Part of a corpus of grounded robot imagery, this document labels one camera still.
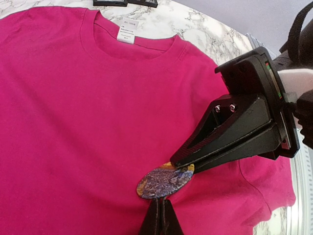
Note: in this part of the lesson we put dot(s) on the black hexagonal brooch display case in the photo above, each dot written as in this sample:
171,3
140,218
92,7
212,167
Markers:
124,3

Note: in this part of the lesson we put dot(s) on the round silver blue brooch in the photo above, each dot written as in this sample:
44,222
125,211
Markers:
164,180

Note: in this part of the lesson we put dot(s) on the aluminium front rail base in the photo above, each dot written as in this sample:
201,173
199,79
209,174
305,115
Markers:
297,219

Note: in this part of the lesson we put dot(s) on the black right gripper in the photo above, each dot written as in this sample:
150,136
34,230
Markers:
253,119

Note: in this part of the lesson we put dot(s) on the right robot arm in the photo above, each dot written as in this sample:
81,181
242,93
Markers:
295,69

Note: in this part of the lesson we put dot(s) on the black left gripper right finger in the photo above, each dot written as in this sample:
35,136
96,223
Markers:
168,219

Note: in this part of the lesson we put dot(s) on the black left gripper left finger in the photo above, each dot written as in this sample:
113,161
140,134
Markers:
151,221

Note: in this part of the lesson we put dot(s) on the magenta t-shirt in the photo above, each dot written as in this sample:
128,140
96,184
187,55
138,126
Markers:
83,117

